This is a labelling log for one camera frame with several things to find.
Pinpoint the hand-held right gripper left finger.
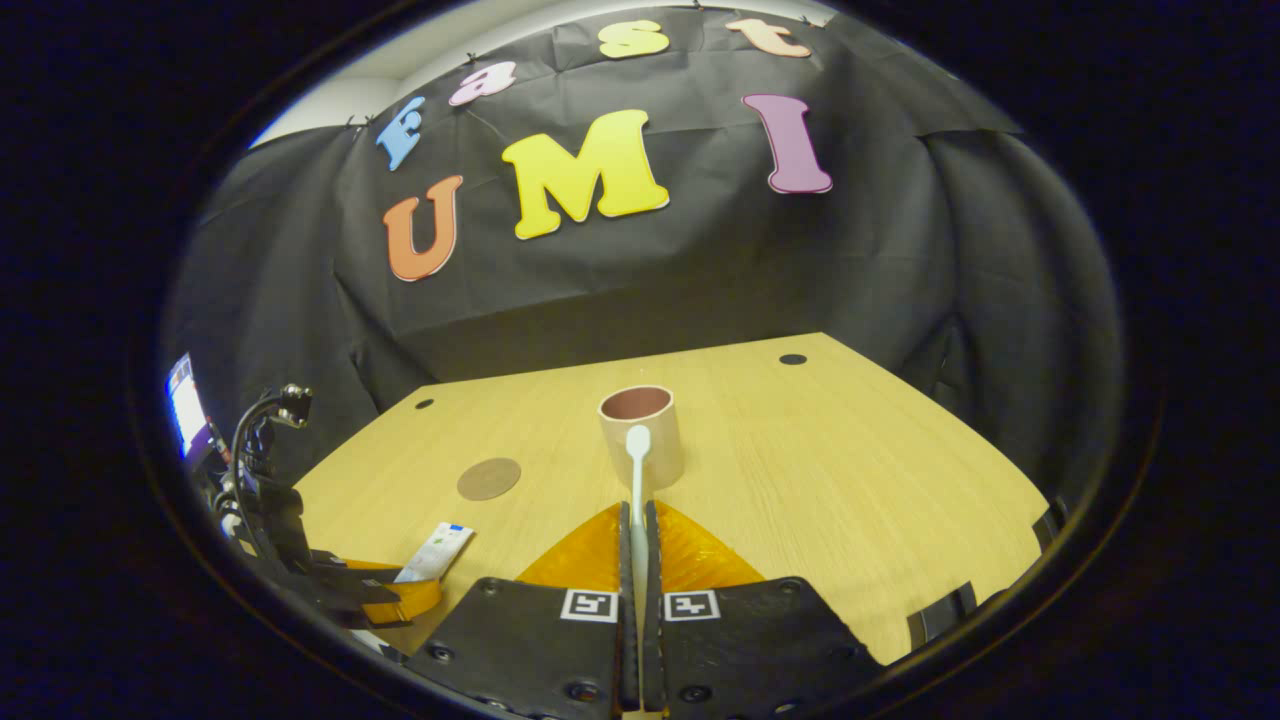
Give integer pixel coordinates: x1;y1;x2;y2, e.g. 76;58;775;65
405;500;639;720

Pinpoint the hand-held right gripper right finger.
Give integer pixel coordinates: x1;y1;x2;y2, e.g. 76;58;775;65
643;500;886;716

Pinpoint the white toothpaste tube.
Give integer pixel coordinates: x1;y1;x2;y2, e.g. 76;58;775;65
395;522;476;584

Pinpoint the brown round coaster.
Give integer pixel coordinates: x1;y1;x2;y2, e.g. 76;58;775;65
457;457;522;502

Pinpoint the white toothbrush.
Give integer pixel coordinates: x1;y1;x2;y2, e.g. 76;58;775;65
625;425;653;641

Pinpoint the beige cup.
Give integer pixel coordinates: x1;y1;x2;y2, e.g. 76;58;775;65
598;385;686;491

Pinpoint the black backdrop cloth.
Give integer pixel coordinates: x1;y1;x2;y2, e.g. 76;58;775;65
160;5;1121;501

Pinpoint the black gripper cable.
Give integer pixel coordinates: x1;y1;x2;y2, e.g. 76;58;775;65
228;385;313;561

